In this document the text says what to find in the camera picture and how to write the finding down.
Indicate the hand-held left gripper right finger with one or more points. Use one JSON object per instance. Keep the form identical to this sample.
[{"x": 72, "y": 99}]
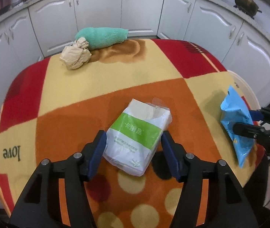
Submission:
[{"x": 170, "y": 156}]

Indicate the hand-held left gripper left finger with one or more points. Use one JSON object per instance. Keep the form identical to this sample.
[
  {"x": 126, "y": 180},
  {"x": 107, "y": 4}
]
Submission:
[{"x": 97, "y": 156}]

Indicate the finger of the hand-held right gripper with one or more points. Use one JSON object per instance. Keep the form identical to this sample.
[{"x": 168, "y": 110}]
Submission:
[
  {"x": 249, "y": 130},
  {"x": 256, "y": 115}
]

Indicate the blue packet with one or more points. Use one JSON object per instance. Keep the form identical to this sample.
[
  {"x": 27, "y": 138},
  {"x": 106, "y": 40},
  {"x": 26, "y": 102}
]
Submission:
[{"x": 234, "y": 114}]

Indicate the beige round bin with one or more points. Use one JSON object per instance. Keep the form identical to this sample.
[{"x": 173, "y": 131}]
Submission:
[{"x": 244, "y": 83}]

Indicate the white green tissue pack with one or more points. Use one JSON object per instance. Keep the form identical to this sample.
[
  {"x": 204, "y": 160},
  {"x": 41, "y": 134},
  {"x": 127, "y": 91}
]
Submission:
[{"x": 135, "y": 142}]

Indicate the red yellow printed blanket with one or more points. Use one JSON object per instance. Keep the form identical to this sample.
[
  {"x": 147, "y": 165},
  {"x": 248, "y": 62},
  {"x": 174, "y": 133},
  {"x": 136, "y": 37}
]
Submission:
[{"x": 149, "y": 76}]

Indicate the crumpled brown paper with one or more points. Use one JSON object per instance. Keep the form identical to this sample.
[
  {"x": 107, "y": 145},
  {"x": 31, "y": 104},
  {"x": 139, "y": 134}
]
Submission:
[{"x": 75, "y": 54}]

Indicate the bronze pot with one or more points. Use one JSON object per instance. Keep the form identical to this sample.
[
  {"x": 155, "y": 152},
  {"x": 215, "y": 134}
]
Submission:
[{"x": 245, "y": 1}]

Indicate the green towel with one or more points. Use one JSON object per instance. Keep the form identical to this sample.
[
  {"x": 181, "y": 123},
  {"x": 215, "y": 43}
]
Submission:
[{"x": 101, "y": 38}]

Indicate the white kitchen base cabinets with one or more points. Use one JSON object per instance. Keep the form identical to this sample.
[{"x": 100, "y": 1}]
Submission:
[{"x": 54, "y": 19}]

